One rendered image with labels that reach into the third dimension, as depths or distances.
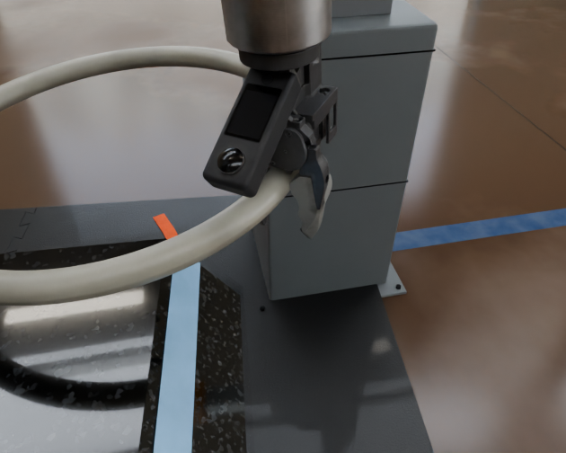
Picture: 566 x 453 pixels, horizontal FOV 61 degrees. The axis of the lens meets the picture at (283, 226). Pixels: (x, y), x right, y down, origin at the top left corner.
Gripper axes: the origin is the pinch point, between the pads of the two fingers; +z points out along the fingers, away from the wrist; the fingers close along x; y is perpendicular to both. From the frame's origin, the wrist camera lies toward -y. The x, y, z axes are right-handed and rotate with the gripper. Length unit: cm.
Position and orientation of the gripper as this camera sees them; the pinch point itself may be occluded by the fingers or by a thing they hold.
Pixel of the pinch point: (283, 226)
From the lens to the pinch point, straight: 53.2
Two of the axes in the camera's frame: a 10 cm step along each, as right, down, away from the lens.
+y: 4.5, -6.2, 6.5
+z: 0.7, 7.4, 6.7
